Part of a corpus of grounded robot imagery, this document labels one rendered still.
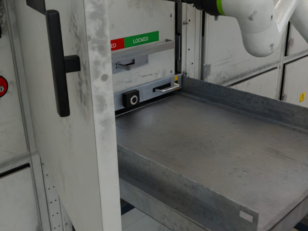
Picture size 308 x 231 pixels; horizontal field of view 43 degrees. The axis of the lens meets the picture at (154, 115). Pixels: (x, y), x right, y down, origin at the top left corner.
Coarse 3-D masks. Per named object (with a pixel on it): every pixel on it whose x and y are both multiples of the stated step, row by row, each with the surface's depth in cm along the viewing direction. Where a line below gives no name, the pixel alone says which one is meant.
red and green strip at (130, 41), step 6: (132, 36) 129; (138, 36) 131; (144, 36) 133; (150, 36) 135; (156, 36) 137; (114, 42) 124; (120, 42) 126; (126, 42) 128; (132, 42) 130; (138, 42) 132; (144, 42) 134; (150, 42) 136; (114, 48) 125; (120, 48) 127
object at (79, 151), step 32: (32, 0) 73; (64, 0) 52; (96, 0) 45; (32, 32) 80; (64, 32) 56; (96, 32) 46; (32, 64) 89; (64, 64) 50; (96, 64) 48; (32, 96) 99; (64, 96) 51; (96, 96) 49; (64, 128) 69; (96, 128) 51; (64, 160) 75; (96, 160) 53; (64, 192) 82; (96, 192) 56; (96, 224) 60
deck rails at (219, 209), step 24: (192, 96) 147; (216, 96) 141; (240, 96) 134; (264, 96) 127; (264, 120) 126; (288, 120) 123; (120, 168) 99; (144, 168) 91; (168, 168) 85; (168, 192) 88; (192, 192) 82; (216, 192) 76; (216, 216) 78; (240, 216) 74
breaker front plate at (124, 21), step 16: (112, 0) 120; (128, 0) 124; (144, 0) 129; (160, 0) 134; (112, 16) 121; (128, 16) 126; (144, 16) 130; (160, 16) 136; (112, 32) 123; (128, 32) 127; (144, 32) 132; (160, 32) 138; (128, 48) 129; (112, 64) 126; (144, 64) 136; (160, 64) 142; (128, 80) 133; (144, 80) 138
